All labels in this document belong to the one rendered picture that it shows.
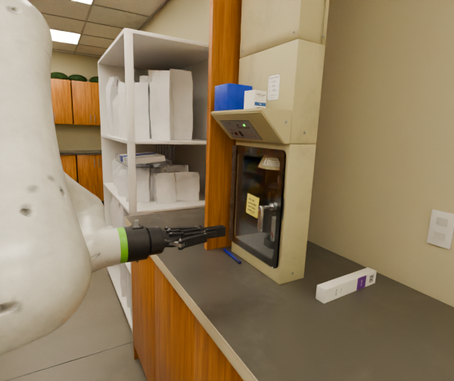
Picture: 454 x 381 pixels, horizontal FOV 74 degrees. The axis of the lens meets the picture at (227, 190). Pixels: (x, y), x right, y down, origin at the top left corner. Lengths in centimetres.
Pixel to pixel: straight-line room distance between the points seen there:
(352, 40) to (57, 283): 133
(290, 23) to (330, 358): 90
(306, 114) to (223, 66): 42
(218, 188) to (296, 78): 55
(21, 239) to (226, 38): 110
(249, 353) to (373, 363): 28
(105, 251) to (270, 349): 45
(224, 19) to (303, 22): 38
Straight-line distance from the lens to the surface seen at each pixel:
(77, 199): 83
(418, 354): 93
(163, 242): 83
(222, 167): 126
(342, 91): 141
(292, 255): 107
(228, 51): 129
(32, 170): 38
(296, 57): 99
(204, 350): 105
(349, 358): 85
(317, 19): 107
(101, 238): 79
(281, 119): 93
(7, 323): 33
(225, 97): 109
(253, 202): 111
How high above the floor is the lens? 145
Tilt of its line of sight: 11 degrees down
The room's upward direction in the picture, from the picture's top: 2 degrees clockwise
